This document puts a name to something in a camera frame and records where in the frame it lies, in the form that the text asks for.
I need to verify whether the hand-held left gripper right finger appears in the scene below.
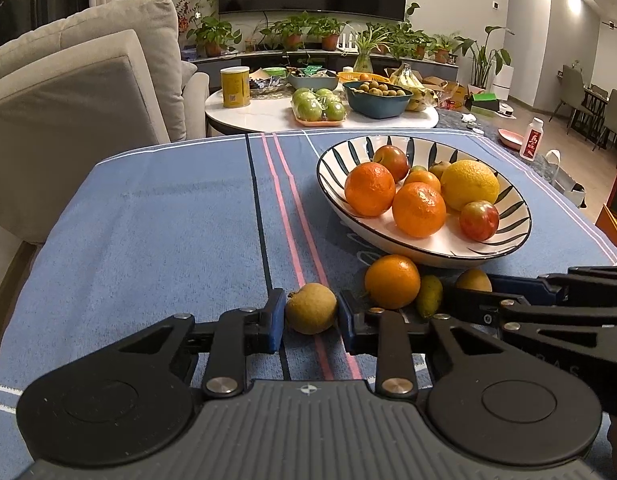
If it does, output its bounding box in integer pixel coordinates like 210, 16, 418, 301
337, 289, 515, 401

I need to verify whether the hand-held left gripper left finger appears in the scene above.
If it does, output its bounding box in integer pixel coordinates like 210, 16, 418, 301
116, 287, 288, 401

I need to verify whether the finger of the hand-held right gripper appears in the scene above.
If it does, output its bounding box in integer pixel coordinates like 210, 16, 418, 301
490, 265, 617, 307
450, 287, 617, 351

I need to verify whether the striped white ceramic bowl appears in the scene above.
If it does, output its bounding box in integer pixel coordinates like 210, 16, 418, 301
316, 135, 533, 268

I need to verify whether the red apple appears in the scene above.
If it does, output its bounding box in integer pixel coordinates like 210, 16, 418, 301
373, 145, 410, 183
459, 200, 500, 242

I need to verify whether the yellow lemon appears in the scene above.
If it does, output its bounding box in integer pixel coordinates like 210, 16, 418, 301
440, 159, 501, 212

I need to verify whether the small orange mandarin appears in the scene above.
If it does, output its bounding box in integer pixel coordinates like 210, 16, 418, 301
403, 169, 442, 195

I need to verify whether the small green fruit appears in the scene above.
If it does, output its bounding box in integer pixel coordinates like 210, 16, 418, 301
415, 275, 444, 319

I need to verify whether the orange box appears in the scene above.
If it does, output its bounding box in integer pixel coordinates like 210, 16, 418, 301
595, 170, 617, 261

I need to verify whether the blue striped tablecloth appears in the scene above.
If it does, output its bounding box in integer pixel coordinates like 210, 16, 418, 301
0, 127, 617, 480

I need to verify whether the white bottle red label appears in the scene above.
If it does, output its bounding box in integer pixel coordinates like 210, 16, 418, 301
519, 117, 545, 162

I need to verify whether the green box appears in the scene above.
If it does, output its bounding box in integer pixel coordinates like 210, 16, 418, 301
465, 92, 502, 113

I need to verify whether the dark dining table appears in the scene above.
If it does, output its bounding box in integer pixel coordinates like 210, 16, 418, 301
581, 87, 609, 133

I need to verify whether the grey dining chair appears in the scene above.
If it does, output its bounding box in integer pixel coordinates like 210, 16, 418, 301
549, 64, 584, 121
593, 89, 617, 153

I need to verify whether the white vacuum dock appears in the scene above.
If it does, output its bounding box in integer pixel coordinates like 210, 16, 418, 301
493, 65, 514, 103

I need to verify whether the round white coffee table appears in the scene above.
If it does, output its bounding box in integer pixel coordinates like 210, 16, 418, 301
204, 87, 439, 138

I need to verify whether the cardboard box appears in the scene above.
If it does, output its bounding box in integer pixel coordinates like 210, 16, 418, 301
423, 76, 469, 111

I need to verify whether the pack of green apples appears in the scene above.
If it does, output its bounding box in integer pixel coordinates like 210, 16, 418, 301
291, 87, 348, 127

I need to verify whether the dark blue bowl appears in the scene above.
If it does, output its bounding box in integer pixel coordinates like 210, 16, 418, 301
343, 80, 414, 120

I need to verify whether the bunch of bananas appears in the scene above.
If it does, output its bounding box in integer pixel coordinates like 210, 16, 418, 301
390, 62, 437, 112

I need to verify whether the tall leafy floor plant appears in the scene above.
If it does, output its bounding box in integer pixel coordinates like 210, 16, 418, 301
453, 25, 515, 90

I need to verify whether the yellow can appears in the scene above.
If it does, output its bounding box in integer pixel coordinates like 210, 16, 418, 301
220, 66, 252, 109

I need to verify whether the pile of foil snack packets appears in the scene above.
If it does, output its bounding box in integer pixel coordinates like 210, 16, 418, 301
248, 67, 292, 95

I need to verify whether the pile of longans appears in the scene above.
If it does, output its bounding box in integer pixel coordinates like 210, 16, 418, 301
349, 80, 407, 97

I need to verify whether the potted green plant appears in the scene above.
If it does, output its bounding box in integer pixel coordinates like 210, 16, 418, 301
431, 35, 459, 65
313, 16, 354, 52
389, 25, 437, 61
187, 16, 242, 58
261, 12, 319, 51

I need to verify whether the orange plastic basket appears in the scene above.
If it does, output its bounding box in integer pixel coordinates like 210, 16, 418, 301
337, 71, 389, 85

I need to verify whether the grey cushion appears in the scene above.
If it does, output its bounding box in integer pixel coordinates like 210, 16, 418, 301
178, 60, 199, 96

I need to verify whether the glass vase with plant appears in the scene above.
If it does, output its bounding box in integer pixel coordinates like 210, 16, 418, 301
346, 25, 394, 74

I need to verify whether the beige armchair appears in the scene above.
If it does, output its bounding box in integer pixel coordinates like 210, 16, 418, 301
0, 0, 210, 246

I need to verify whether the red flower plant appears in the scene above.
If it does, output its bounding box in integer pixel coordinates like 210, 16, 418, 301
176, 0, 202, 36

